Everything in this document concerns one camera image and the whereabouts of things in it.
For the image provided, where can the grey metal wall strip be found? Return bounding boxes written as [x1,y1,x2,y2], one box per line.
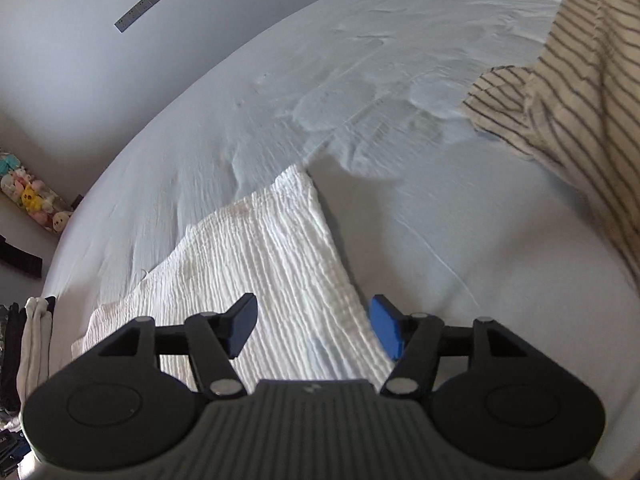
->
[114,0,177,33]

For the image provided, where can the white hanging cloth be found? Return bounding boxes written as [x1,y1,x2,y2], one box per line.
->
[16,296,56,403]

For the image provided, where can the row of plush toys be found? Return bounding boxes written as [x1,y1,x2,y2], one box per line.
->
[0,152,73,233]

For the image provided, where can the bed with grey sheet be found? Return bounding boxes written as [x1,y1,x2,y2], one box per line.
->
[40,0,640,480]

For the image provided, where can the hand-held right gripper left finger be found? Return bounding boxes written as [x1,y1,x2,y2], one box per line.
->
[97,292,259,402]

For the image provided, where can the dark hanging clothes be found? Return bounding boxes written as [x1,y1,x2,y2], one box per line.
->
[0,302,23,411]

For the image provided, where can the beige striped garment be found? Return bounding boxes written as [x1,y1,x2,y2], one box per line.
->
[460,0,640,286]

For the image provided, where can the white crinkled muslin cloth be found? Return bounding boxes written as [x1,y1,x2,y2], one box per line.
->
[71,164,396,396]

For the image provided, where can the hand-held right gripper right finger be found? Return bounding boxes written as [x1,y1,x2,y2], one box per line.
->
[368,296,541,402]

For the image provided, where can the black bag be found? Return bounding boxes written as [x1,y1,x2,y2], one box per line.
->
[0,236,43,279]

